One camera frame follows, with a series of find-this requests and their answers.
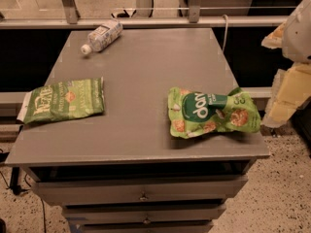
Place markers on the clear plastic water bottle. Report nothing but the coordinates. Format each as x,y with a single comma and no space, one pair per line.
100,38

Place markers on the grey drawer cabinet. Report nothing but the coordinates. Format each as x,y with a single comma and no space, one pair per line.
131,140

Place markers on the bottom grey drawer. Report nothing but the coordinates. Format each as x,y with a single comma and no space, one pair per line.
173,227

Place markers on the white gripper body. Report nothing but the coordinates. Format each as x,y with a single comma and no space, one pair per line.
298,38

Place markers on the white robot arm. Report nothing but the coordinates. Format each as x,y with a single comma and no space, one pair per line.
297,34

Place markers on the grey drawer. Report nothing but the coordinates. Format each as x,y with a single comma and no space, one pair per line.
144,214
173,227
139,190

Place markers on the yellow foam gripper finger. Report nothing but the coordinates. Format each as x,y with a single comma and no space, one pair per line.
290,89

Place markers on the light green rice chip bag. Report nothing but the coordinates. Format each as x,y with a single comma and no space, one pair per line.
194,113

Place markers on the middle grey drawer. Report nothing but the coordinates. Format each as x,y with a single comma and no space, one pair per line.
144,214

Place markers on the dark green chip bag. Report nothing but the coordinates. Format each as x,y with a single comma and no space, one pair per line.
63,101

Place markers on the top grey drawer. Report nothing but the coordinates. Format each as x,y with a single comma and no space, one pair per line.
139,190

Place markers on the grey metal railing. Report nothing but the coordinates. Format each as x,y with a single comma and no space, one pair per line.
87,14

